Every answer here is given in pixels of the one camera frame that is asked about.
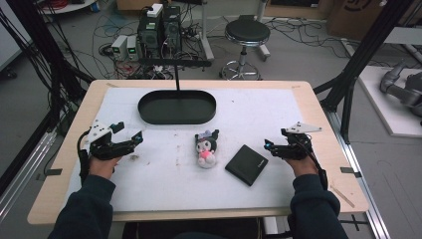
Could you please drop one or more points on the person's right hand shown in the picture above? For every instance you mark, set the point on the person's right hand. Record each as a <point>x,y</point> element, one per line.
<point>302,166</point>

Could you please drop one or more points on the black tape strip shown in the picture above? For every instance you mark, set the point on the black tape strip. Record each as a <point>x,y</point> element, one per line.
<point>349,171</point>
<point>53,172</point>

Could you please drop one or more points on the black oval tray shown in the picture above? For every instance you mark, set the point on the black oval tray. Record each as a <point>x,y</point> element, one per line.
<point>176,109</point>

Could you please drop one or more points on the grey power supply unit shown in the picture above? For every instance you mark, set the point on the grey power supply unit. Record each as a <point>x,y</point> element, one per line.
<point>132,48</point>
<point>118,46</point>

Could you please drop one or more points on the black metal frame stand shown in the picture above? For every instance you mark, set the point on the black metal frame stand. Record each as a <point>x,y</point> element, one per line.
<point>40,49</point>
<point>361,56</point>

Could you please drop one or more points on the white platform board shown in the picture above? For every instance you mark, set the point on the white platform board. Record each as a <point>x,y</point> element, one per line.
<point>375,99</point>

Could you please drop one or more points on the white desk leg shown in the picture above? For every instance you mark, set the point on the white desk leg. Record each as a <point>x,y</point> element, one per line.
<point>205,36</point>

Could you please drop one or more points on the black computer tower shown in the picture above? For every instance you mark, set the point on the black computer tower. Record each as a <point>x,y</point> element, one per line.
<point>149,38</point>
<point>171,30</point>

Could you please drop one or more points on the white table mat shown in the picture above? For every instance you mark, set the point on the white table mat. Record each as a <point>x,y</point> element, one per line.
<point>172,189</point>

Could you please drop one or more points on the light wooden table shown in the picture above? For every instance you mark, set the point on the light wooden table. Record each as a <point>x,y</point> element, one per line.
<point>326,156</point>

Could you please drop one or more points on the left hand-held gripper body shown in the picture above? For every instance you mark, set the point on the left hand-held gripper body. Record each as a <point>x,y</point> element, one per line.
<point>99,147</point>

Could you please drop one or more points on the black camera stand pole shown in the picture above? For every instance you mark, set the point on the black camera stand pole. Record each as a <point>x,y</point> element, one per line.
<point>176,74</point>

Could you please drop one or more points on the black and white plush toy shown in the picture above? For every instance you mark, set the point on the black and white plush toy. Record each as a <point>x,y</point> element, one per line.
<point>207,149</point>

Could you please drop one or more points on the aluminium rail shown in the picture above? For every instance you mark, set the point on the aluminium rail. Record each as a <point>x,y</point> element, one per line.
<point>26,169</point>
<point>365,199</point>

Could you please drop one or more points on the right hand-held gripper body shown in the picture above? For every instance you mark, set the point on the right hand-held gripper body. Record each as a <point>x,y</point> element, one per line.
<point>298,146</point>

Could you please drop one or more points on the thin wooden stick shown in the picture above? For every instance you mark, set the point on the thin wooden stick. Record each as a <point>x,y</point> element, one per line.
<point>342,196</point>

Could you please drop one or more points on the black round stool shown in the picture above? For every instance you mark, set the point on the black round stool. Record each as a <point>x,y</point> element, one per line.
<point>247,31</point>

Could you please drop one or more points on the person's left hand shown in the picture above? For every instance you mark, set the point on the person's left hand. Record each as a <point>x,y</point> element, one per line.
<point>101,167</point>

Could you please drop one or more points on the white box on computer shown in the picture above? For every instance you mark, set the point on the white box on computer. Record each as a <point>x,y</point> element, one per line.
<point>155,10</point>

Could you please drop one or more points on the black flat square case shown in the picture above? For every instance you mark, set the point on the black flat square case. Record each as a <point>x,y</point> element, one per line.
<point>247,165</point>

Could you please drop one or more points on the brown cardboard box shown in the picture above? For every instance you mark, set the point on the brown cardboard box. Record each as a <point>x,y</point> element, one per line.
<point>355,20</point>

